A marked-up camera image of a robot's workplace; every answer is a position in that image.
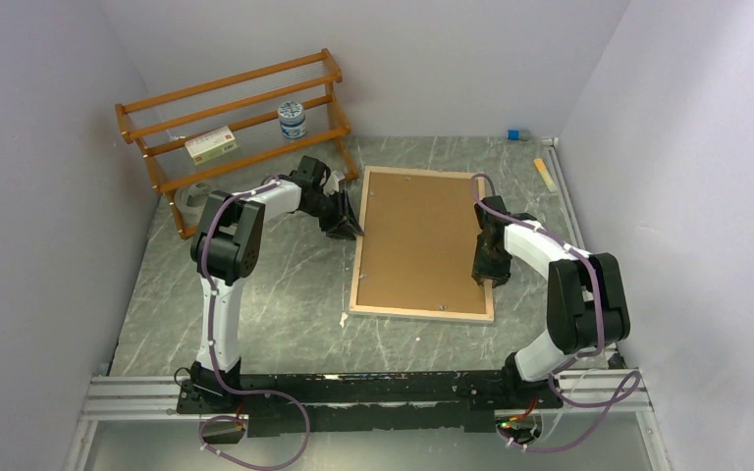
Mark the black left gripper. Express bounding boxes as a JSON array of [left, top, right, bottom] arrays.
[[303, 191, 363, 243]]

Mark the light wooden picture frame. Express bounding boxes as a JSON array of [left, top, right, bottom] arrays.
[[349, 165, 497, 325]]

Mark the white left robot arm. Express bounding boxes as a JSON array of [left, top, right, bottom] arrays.
[[190, 156, 363, 412]]

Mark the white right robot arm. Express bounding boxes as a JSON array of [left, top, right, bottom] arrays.
[[471, 196, 631, 407]]

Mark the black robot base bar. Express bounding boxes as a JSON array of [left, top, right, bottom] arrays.
[[177, 366, 562, 438]]

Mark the small yellow wooden stick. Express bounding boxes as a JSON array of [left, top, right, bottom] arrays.
[[533, 158, 558, 192]]

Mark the blue capped small bottle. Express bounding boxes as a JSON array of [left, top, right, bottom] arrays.
[[506, 129, 532, 141]]

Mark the white blue jar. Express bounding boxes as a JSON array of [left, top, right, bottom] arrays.
[[277, 101, 306, 139]]

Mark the white green box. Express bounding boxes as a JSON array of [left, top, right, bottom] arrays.
[[185, 126, 239, 166]]

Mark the clear tape roll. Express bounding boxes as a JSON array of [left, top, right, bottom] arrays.
[[174, 181, 217, 221]]

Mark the orange wooden shelf rack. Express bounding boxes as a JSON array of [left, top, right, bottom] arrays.
[[115, 48, 359, 239]]

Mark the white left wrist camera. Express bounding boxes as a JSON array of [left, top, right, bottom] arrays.
[[323, 171, 346, 195]]

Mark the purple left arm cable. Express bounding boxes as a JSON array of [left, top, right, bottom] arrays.
[[198, 174, 313, 471]]

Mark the aluminium rail frame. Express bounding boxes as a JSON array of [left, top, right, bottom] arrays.
[[58, 136, 674, 471]]

